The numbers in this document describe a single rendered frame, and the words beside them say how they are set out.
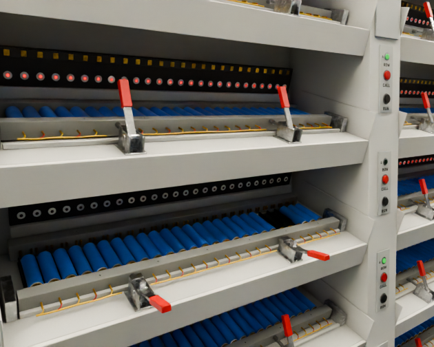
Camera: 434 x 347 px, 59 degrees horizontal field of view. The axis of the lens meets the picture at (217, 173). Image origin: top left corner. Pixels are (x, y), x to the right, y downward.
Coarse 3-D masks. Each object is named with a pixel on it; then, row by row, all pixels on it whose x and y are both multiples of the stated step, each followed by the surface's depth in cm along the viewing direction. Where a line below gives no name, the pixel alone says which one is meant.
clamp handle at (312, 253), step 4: (292, 244) 63; (292, 248) 63; (296, 248) 62; (300, 248) 62; (300, 252) 61; (304, 252) 60; (308, 252) 60; (312, 252) 59; (316, 252) 59; (320, 252) 59; (312, 256) 59; (316, 256) 58; (320, 256) 57; (324, 256) 57; (328, 256) 57; (324, 260) 57
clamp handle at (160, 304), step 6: (144, 282) 48; (138, 288) 48; (144, 288) 48; (144, 294) 47; (150, 294) 46; (150, 300) 45; (156, 300) 44; (162, 300) 44; (156, 306) 43; (162, 306) 42; (168, 306) 43; (162, 312) 42
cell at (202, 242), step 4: (188, 224) 65; (184, 228) 65; (188, 228) 64; (192, 228) 64; (184, 232) 64; (188, 232) 63; (192, 232) 63; (196, 232) 63; (188, 236) 63; (192, 236) 62; (196, 236) 62; (200, 236) 62; (192, 240) 62; (196, 240) 61; (200, 240) 61; (204, 240) 61; (196, 244) 61; (200, 244) 60; (204, 244) 61; (208, 244) 61
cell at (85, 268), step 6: (72, 246) 55; (78, 246) 55; (72, 252) 54; (78, 252) 54; (72, 258) 53; (78, 258) 52; (84, 258) 53; (78, 264) 52; (84, 264) 51; (78, 270) 51; (84, 270) 50; (90, 270) 51
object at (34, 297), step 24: (240, 240) 62; (264, 240) 64; (312, 240) 68; (144, 264) 53; (168, 264) 54; (192, 264) 56; (24, 288) 45; (48, 288) 46; (72, 288) 47; (96, 288) 49; (48, 312) 44
